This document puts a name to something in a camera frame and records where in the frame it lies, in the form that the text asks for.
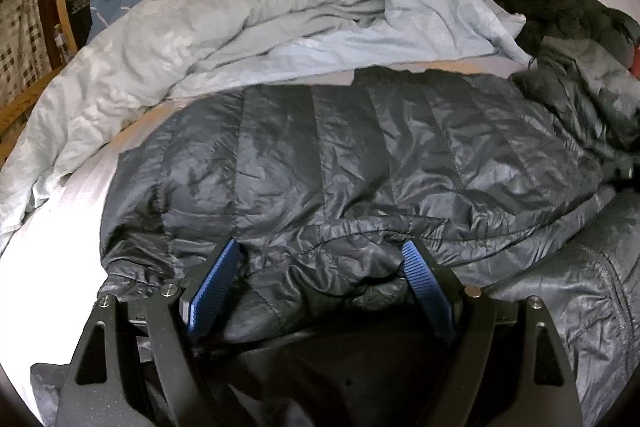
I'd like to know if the checkered cloth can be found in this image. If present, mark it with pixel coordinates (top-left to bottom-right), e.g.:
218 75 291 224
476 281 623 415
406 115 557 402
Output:
0 0 68 110

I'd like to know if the grey garment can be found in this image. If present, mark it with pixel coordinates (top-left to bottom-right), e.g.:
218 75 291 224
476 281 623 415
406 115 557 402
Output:
511 36 640 122

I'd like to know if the dark grey puffer jacket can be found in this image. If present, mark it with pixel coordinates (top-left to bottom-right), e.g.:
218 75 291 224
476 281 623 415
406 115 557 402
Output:
30 66 640 427

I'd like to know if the light blue duvet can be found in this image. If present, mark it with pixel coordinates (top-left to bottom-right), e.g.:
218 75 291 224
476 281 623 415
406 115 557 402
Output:
0 0 535 253

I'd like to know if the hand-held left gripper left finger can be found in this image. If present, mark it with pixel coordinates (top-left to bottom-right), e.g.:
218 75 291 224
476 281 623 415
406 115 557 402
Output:
54 238 243 427

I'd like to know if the black jacket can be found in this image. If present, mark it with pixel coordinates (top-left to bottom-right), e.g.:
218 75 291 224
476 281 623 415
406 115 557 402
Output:
512 0 640 60

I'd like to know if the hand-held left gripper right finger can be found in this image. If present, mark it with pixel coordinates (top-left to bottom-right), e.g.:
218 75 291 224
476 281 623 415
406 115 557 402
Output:
401 238 585 427

